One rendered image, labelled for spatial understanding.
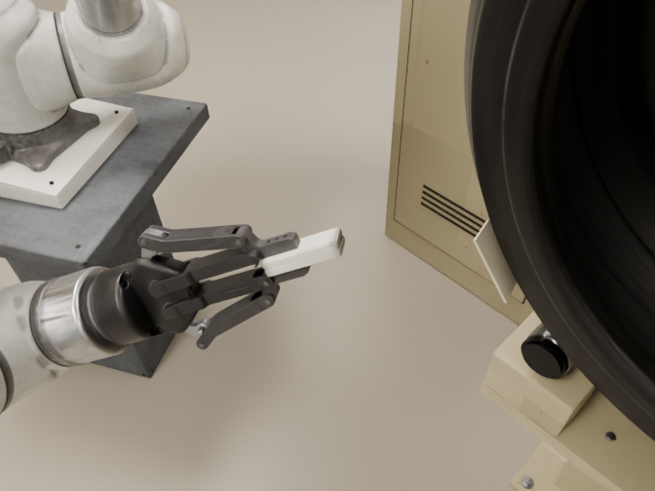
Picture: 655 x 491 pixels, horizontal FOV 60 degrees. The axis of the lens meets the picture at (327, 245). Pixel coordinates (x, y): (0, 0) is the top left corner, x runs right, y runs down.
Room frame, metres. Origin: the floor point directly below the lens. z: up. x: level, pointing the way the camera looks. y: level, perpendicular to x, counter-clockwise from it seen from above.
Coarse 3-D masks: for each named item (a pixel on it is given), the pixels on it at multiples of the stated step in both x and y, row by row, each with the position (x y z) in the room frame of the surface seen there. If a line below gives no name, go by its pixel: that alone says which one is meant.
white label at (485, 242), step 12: (492, 228) 0.33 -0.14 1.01; (480, 240) 0.31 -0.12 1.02; (492, 240) 0.32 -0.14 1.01; (480, 252) 0.30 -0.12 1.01; (492, 252) 0.31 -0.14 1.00; (492, 264) 0.30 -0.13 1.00; (504, 264) 0.31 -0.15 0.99; (492, 276) 0.29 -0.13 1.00; (504, 276) 0.30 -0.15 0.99; (504, 288) 0.29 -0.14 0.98; (504, 300) 0.28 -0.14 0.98
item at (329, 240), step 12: (336, 228) 0.34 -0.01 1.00; (300, 240) 0.34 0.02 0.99; (312, 240) 0.34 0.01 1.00; (324, 240) 0.33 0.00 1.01; (336, 240) 0.32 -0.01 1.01; (288, 252) 0.32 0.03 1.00; (300, 252) 0.32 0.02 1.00; (312, 252) 0.32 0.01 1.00; (324, 252) 0.32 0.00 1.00; (264, 264) 0.32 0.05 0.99; (276, 264) 0.32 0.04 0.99
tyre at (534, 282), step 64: (512, 0) 0.32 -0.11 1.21; (576, 0) 0.29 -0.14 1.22; (640, 0) 0.50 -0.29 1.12; (512, 64) 0.31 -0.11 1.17; (576, 64) 0.46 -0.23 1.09; (640, 64) 0.49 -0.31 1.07; (512, 128) 0.30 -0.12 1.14; (576, 128) 0.43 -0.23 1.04; (640, 128) 0.46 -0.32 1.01; (512, 192) 0.29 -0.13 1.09; (576, 192) 0.39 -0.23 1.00; (640, 192) 0.42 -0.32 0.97; (512, 256) 0.28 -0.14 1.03; (576, 256) 0.27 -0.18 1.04; (640, 256) 0.35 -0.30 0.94; (576, 320) 0.23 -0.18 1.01; (640, 320) 0.29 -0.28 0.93; (640, 384) 0.19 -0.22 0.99
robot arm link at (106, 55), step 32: (96, 0) 0.84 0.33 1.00; (128, 0) 0.87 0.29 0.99; (64, 32) 0.94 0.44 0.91; (96, 32) 0.89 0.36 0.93; (128, 32) 0.90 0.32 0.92; (160, 32) 0.95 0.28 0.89; (96, 64) 0.89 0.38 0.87; (128, 64) 0.90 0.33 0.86; (160, 64) 0.94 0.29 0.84; (96, 96) 0.94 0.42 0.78
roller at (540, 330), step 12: (540, 324) 0.30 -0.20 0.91; (528, 336) 0.29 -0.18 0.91; (540, 336) 0.28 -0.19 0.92; (528, 348) 0.28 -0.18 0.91; (540, 348) 0.27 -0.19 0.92; (552, 348) 0.27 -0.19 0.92; (528, 360) 0.27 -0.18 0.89; (540, 360) 0.27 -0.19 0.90; (552, 360) 0.26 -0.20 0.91; (564, 360) 0.26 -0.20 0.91; (540, 372) 0.26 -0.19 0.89; (552, 372) 0.26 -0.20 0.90; (564, 372) 0.25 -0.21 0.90
